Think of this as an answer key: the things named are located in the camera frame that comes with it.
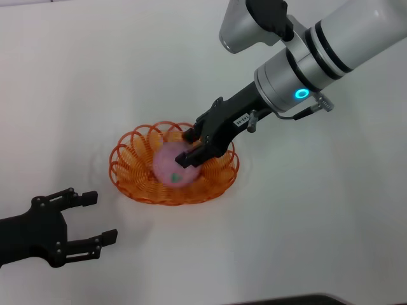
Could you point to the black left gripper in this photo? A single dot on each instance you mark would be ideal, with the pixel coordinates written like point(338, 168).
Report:
point(35, 235)

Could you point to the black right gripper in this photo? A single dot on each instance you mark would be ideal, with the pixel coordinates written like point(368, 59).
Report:
point(229, 124)

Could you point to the pink toy peach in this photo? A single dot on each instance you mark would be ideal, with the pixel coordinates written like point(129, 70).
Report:
point(168, 165)

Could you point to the orange woven plastic basket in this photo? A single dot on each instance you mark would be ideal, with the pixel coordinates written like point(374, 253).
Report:
point(140, 187)

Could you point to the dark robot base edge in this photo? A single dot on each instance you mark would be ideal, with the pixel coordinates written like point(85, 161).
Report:
point(286, 300)

